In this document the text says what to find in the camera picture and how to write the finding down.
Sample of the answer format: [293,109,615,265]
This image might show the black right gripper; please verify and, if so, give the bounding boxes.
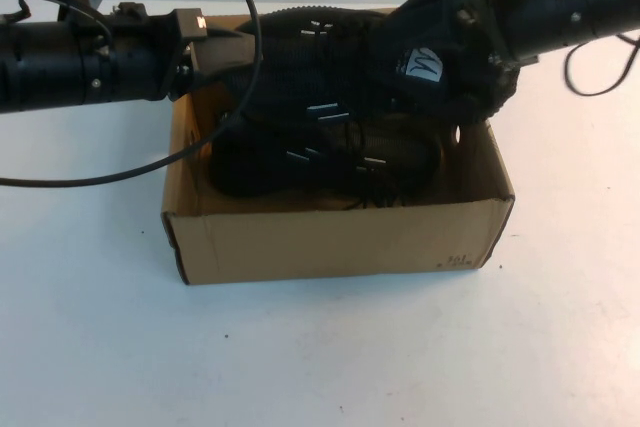
[370,0,527,74]

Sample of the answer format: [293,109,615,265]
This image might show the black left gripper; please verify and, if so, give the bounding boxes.
[162,6,258,101]

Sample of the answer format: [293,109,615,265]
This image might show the black knit sneaker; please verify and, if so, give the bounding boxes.
[234,4,517,126]
[212,114,444,212]

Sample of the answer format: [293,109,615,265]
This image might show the brown cardboard shoe box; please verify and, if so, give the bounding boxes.
[159,6,516,287]

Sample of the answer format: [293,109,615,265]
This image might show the black left camera cable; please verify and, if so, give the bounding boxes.
[0,0,260,187]

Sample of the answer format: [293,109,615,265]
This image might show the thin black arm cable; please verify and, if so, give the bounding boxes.
[16,0,115,62]

